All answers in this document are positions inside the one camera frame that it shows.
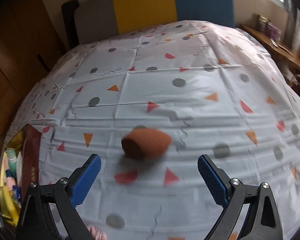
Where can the brown oval makeup sponge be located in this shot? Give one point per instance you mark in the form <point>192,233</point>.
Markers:
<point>145,144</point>

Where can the green squeeze bottle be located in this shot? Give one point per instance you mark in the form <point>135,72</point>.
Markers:
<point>12,160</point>

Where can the pink satin scrunchie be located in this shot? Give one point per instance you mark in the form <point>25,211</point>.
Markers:
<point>96,233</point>

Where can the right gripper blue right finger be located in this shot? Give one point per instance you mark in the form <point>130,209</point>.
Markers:
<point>215,179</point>

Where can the blue Tempo tissue pack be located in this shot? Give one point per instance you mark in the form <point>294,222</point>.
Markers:
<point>16,194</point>

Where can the grey yellow blue headboard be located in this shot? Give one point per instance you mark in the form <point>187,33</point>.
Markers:
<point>97,20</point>

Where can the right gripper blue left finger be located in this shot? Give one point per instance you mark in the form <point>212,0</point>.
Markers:
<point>82,179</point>

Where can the wooden side shelf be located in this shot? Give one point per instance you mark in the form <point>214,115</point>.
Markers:
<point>277,52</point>

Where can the gold storage box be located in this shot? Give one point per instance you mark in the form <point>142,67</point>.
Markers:
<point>19,168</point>

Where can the purple jar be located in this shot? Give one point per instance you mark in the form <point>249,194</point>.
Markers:
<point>272,32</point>

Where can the white patterned tablecloth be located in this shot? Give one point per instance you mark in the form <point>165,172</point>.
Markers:
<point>214,90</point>

